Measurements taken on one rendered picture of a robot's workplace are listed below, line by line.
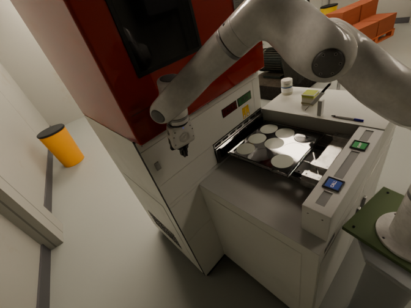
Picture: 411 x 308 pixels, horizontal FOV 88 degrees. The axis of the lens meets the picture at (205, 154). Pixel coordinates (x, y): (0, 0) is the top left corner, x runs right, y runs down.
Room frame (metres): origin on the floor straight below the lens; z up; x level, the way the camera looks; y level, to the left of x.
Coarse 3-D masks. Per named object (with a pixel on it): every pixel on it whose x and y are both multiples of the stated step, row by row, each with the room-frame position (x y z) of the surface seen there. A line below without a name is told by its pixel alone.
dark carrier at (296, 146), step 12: (252, 132) 1.06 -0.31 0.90; (300, 132) 0.92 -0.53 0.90; (312, 132) 0.89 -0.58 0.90; (240, 144) 0.97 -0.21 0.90; (288, 144) 0.85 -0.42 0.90; (300, 144) 0.82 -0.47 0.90; (312, 144) 0.79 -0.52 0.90; (252, 156) 0.84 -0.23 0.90; (264, 156) 0.81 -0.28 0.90; (300, 156) 0.73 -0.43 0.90; (276, 168) 0.71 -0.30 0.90; (288, 168) 0.69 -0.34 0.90
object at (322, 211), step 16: (368, 128) 0.72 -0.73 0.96; (336, 160) 0.59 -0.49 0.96; (352, 160) 0.57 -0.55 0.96; (368, 160) 0.57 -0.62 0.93; (336, 176) 0.52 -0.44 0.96; (352, 176) 0.49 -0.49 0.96; (320, 192) 0.47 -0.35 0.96; (336, 192) 0.45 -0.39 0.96; (352, 192) 0.49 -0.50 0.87; (304, 208) 0.43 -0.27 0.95; (320, 208) 0.41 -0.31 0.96; (336, 208) 0.39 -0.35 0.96; (304, 224) 0.43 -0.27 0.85; (320, 224) 0.39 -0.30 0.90; (336, 224) 0.41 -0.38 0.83
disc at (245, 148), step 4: (244, 144) 0.96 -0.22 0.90; (248, 144) 0.95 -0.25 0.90; (252, 144) 0.94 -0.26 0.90; (240, 148) 0.94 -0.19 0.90; (244, 148) 0.93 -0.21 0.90; (248, 148) 0.91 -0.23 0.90; (252, 148) 0.91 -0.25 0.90; (240, 152) 0.90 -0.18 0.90; (244, 152) 0.89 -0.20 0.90; (248, 152) 0.88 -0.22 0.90
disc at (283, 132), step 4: (284, 128) 1.00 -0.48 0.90; (288, 128) 0.99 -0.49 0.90; (276, 132) 0.99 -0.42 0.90; (280, 132) 0.97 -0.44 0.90; (284, 132) 0.96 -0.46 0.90; (288, 132) 0.95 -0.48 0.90; (292, 132) 0.94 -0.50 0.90; (280, 136) 0.94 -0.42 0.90; (284, 136) 0.92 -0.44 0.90; (288, 136) 0.91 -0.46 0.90
